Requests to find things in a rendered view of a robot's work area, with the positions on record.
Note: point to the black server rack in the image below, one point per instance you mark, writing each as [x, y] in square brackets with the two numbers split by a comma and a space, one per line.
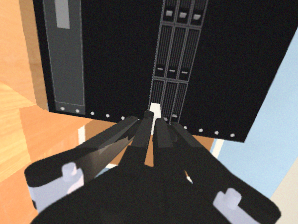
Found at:
[98, 58]

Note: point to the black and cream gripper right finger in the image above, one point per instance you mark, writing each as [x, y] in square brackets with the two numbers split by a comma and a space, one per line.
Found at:
[175, 150]

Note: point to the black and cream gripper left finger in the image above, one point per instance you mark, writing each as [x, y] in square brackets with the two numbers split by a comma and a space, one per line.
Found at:
[55, 176]

